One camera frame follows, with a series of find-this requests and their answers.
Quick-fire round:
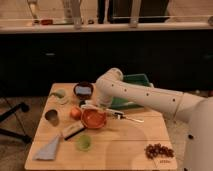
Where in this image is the white black dish brush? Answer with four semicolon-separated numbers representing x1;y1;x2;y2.
79;100;124;118

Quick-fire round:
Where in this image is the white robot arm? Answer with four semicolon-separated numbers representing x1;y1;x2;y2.
95;68;213;171

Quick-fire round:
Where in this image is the dark brown bowl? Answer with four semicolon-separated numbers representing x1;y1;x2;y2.
73;82;94;100

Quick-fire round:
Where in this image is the red orange bowl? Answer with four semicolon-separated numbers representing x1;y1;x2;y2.
81;109;107;129

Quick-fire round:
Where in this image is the green plastic tray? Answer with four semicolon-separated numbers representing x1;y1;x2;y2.
111;73;153;110

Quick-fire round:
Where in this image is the blue sponge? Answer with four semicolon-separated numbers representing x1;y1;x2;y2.
75;86;91;95

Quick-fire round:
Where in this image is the silver fork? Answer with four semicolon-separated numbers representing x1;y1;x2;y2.
114;114;144;123

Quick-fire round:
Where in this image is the orange fruit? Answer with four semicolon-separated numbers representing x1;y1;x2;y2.
70;107;82;120

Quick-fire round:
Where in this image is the green toy vegetable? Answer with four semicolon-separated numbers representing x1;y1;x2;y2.
50;89;68;105

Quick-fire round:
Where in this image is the light green cup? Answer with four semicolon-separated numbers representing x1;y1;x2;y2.
77;135;91;151

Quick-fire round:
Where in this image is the grey metal cup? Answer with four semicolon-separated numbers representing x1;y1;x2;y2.
45;109;59;126

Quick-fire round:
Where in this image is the bunch of red grapes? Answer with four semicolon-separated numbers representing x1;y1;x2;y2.
145;143;174;159

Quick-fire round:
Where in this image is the black chair base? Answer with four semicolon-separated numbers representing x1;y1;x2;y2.
0;102;31;144

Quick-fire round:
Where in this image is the grey blue cloth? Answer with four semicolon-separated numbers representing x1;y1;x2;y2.
33;135;60;161

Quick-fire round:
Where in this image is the wooden block with black handle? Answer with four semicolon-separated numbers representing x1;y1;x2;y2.
62;121;85;140

